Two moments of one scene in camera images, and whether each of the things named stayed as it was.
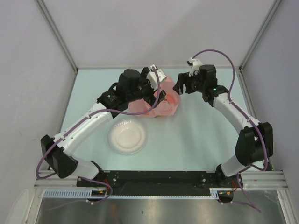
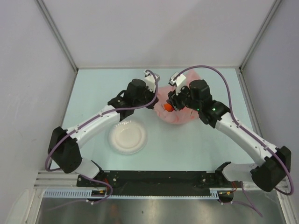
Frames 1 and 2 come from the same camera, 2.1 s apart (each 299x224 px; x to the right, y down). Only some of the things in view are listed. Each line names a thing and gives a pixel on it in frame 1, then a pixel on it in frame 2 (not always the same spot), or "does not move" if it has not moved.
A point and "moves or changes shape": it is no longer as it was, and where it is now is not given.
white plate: (127, 136) does not move
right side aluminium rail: (252, 105) does not move
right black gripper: (184, 79) to (174, 99)
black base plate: (155, 183) does not move
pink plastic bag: (163, 107) moves or changes shape
